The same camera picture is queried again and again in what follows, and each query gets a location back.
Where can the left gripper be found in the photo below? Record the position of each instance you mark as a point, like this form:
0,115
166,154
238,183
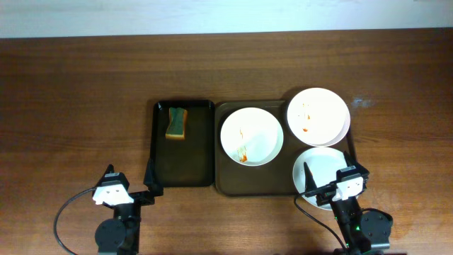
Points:
140,197

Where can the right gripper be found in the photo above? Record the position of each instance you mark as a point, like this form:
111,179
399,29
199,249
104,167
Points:
326,190

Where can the white bluish plate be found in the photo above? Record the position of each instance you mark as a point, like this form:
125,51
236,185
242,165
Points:
323,163

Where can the white pinkish plate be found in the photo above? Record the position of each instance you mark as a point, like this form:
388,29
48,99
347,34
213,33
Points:
318,117

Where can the green yellow sponge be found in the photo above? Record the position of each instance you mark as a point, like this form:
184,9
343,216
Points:
177,122

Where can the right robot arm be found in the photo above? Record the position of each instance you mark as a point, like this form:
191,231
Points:
364,230

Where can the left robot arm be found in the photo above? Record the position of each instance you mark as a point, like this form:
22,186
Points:
120,235

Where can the brown tray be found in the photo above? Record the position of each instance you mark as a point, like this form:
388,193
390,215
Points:
271,179

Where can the black tray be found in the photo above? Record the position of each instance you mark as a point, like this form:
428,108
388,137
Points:
188,162

